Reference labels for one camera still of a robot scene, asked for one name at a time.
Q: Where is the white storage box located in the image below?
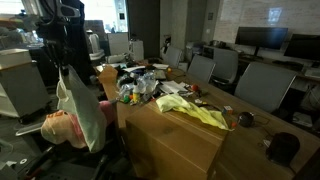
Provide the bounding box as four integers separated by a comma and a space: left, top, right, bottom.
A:
0, 48, 33, 70

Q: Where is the whiteboard with writing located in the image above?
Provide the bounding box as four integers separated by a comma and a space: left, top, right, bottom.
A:
218, 0, 320, 36

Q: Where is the wide black computer monitor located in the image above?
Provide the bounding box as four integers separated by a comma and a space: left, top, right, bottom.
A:
234, 26, 289, 58

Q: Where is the cream white cloth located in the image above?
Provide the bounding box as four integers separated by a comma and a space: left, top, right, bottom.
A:
55, 64, 108, 154

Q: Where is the dark round bowl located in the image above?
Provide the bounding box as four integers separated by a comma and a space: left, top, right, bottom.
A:
265, 131, 301, 168

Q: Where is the peach printed t-shirt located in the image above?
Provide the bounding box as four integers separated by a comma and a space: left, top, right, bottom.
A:
40, 109, 88, 149

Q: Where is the rubik's cube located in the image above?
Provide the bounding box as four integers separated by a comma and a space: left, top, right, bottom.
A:
222, 105, 234, 116

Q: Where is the light green cloth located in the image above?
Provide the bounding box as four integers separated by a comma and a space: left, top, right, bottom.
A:
155, 93, 192, 114

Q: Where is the small white cabinet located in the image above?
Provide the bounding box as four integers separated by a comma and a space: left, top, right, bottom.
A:
128, 39, 145, 62

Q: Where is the grey rolling cabinet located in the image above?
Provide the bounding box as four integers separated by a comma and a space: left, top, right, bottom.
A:
0, 60, 52, 123

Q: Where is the grey office chair holding clothes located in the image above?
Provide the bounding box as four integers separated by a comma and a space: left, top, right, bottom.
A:
14, 98, 125, 168

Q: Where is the black cable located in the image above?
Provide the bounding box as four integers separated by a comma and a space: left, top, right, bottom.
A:
197, 101, 223, 113

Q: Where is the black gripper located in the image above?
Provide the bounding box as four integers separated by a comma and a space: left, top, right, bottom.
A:
43, 39, 70, 70

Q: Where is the yellow striped cloth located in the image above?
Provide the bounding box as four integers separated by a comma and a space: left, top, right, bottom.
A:
173, 101, 232, 132

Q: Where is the stack of white papers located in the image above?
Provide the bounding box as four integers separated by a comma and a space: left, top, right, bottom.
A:
158, 79, 190, 95

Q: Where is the computer keyboard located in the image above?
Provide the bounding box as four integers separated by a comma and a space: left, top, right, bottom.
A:
304, 67, 320, 80

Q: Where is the pink cloth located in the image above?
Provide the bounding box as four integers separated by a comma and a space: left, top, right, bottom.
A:
68, 100, 118, 141

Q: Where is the pile of cluttered items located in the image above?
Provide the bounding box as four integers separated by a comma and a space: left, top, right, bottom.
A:
117, 70, 158, 98

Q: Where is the white bottle yellow label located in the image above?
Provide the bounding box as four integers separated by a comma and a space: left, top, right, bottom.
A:
132, 83, 141, 103

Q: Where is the black robot stand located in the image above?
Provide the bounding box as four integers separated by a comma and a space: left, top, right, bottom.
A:
0, 144, 113, 180

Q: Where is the large cardboard box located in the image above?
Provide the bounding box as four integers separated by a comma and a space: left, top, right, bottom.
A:
124, 94, 234, 180

